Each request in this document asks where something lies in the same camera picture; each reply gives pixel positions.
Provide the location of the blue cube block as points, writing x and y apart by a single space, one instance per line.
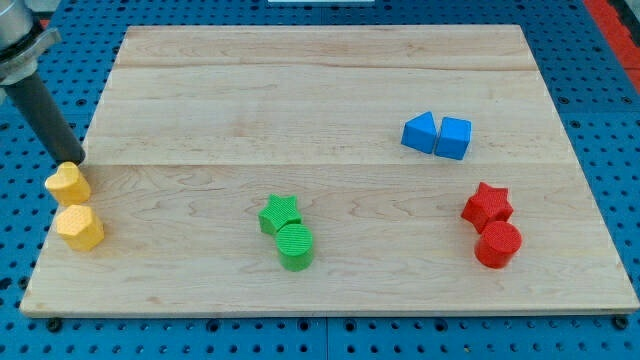
454 138

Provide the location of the green star block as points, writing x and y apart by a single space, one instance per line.
279 212

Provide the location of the red cylinder block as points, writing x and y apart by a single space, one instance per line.
498 244

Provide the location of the yellow heart block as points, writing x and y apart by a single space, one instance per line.
68 185

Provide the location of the light wooden board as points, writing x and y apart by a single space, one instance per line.
198 125

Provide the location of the red star block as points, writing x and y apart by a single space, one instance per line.
488 204

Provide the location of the yellow hexagon block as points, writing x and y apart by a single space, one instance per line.
80 227

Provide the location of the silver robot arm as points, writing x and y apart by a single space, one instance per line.
23 41

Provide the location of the green cylinder block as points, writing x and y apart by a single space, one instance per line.
295 243

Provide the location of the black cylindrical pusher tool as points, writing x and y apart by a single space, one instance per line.
37 106

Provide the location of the blue triangle block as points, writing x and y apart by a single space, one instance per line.
420 133

